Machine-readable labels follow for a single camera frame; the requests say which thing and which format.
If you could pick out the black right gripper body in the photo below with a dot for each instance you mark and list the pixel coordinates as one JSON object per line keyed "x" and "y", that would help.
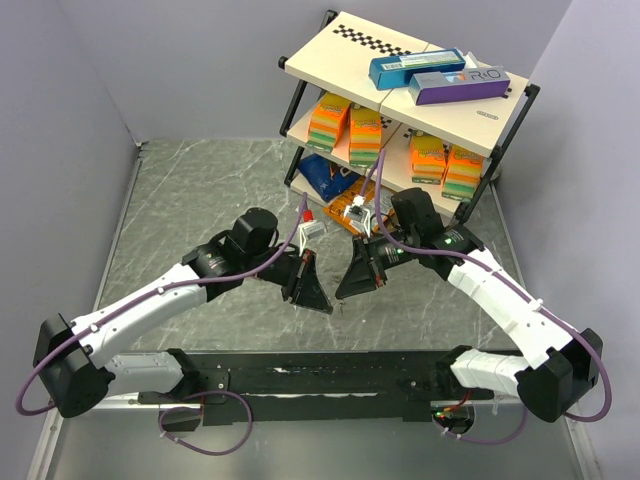
{"x": 386, "y": 254}

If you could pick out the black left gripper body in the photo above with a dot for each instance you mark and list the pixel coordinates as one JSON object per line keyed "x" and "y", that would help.
{"x": 284, "y": 271}

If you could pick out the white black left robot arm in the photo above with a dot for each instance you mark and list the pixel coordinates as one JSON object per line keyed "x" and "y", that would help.
{"x": 205, "y": 273}

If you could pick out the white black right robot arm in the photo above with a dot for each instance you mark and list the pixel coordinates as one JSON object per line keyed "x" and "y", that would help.
{"x": 556, "y": 364}

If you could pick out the orange snack bag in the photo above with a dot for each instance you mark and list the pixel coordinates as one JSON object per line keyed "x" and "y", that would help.
{"x": 336, "y": 209}

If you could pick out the blue snack bag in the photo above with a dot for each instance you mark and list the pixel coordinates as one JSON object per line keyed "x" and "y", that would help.
{"x": 327, "y": 178}

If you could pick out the orange sponge pack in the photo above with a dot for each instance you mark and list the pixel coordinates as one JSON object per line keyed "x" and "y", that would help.
{"x": 462, "y": 174}
{"x": 328, "y": 121}
{"x": 427, "y": 159}
{"x": 365, "y": 136}

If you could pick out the orange sponge pack far right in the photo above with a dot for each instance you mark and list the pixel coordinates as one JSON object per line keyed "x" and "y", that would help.
{"x": 462, "y": 174}

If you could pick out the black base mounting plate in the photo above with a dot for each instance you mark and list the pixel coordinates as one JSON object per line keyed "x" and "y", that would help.
{"x": 309, "y": 386}

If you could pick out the beige black three-tier shelf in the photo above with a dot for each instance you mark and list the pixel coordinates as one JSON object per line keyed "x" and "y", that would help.
{"x": 337, "y": 60}

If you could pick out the orange sponge pack far left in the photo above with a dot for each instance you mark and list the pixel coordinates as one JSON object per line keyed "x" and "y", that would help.
{"x": 328, "y": 121}

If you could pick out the blue rectangular box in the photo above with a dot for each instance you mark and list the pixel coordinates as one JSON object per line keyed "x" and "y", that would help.
{"x": 396, "y": 71}

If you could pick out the purple grey R+O box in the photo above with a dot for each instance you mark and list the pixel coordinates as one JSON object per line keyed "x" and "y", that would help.
{"x": 465, "y": 85}

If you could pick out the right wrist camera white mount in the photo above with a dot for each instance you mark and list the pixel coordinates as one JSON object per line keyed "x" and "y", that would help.
{"x": 358, "y": 216}

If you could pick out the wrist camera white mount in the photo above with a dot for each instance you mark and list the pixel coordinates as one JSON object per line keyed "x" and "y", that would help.
{"x": 358, "y": 216}
{"x": 309, "y": 229}

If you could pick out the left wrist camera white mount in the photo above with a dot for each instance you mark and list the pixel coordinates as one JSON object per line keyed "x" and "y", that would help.
{"x": 309, "y": 229}

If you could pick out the aluminium rail frame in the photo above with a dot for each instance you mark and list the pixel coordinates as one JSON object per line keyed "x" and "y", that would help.
{"x": 73, "y": 384}

